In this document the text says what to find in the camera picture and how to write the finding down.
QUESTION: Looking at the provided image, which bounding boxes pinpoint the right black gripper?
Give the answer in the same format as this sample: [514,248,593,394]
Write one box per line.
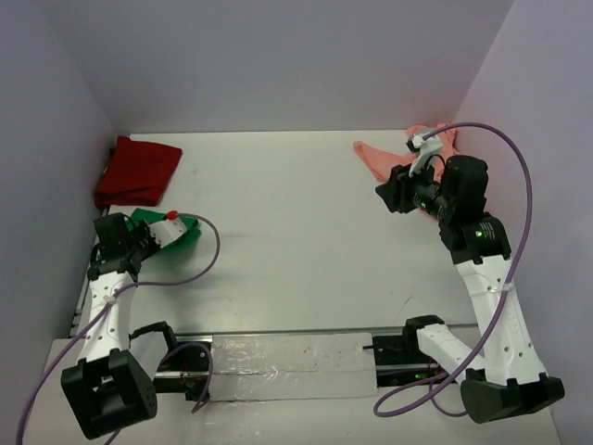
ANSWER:
[375,152,456,220]

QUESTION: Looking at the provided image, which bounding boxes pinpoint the green t-shirt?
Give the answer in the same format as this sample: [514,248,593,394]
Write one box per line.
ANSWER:
[129,208,203,254]

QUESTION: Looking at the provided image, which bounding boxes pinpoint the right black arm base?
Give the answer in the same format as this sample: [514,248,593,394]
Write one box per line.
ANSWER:
[362,335,444,388]

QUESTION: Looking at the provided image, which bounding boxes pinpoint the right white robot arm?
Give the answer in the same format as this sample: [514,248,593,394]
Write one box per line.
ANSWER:
[376,156,564,424]

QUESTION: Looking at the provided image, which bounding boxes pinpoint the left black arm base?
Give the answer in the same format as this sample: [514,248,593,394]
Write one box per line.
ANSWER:
[129,322,211,410]

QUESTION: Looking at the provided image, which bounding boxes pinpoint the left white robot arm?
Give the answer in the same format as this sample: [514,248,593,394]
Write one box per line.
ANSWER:
[60,213,187,439]

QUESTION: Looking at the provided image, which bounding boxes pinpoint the salmon pink t-shirt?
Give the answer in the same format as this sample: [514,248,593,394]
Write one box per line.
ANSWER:
[353,129,459,183]

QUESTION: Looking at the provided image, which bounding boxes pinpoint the red folded t-shirt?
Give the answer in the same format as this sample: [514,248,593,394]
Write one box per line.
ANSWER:
[94,136,183,210]

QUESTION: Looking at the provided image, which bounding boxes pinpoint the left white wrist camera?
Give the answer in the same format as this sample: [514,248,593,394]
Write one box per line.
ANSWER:
[148,210,198,248]

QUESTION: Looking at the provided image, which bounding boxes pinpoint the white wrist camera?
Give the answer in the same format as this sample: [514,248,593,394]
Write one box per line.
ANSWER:
[148,210,198,248]
[407,128,444,177]

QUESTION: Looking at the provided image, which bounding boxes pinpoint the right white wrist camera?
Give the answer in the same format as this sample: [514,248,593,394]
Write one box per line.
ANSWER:
[407,128,444,177]

